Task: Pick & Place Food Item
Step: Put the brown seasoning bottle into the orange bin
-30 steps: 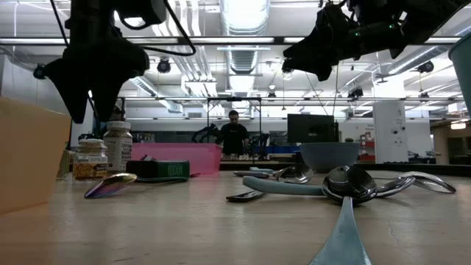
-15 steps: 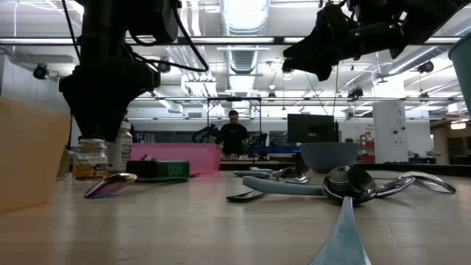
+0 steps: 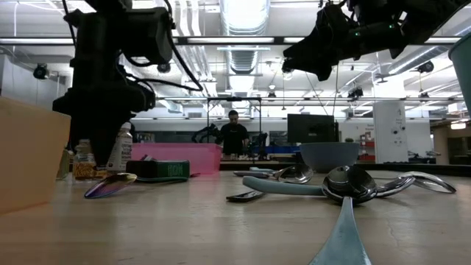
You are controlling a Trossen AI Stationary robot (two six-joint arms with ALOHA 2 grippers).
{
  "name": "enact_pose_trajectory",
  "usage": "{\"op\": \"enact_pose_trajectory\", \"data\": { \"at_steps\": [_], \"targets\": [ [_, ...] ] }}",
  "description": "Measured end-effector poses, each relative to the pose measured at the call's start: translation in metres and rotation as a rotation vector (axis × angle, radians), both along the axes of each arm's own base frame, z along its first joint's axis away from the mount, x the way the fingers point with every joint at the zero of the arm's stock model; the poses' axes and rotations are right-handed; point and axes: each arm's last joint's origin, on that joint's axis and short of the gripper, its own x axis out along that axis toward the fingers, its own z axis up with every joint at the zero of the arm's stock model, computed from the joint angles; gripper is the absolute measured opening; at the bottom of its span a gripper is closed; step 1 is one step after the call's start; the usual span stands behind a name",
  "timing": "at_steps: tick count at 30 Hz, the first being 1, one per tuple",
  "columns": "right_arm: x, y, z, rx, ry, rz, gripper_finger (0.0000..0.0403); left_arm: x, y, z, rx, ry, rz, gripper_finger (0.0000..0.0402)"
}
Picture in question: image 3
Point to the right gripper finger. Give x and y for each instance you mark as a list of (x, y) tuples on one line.
[(309, 71), (305, 57)]

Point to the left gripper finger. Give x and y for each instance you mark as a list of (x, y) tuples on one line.
[(101, 143)]

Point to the white-lid tall spice jar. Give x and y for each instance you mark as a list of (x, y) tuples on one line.
[(124, 154)]

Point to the small orange-label spice jar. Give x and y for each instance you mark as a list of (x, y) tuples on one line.
[(81, 165)]

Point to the small clear spice jar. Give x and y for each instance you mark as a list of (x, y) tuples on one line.
[(64, 165)]

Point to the brown spice packet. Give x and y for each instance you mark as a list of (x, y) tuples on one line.
[(147, 158)]

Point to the green spice tin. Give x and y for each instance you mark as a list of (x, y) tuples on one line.
[(158, 170)]

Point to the plain black spoon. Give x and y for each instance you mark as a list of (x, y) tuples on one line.
[(244, 196)]

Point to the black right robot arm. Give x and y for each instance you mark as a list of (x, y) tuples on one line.
[(423, 22)]

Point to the background black robot arm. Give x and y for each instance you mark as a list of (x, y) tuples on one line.
[(262, 141), (208, 132)]

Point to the black computer monitor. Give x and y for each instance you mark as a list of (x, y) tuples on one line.
[(312, 129)]

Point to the orange translucent plastic bin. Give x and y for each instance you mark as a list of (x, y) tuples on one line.
[(33, 154)]

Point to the blue storage crate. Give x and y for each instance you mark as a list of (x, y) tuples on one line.
[(279, 149)]

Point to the blue bowl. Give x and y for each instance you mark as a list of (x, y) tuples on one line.
[(329, 156)]

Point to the pink translucent plastic bin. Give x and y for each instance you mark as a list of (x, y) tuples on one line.
[(198, 158)]

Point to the person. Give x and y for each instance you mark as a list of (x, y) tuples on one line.
[(234, 138)]

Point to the red parts shelf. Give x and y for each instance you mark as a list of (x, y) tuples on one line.
[(368, 156)]

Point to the white square pillar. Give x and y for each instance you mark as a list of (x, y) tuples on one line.
[(390, 147)]

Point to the plain silver spoon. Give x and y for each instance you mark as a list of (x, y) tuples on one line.
[(430, 182)]

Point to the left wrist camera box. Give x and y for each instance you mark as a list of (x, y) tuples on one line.
[(147, 37)]

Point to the silver round ventilation duct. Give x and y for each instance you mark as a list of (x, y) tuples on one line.
[(244, 59)]

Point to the background black rig frame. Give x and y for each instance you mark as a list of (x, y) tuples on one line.
[(234, 99)]

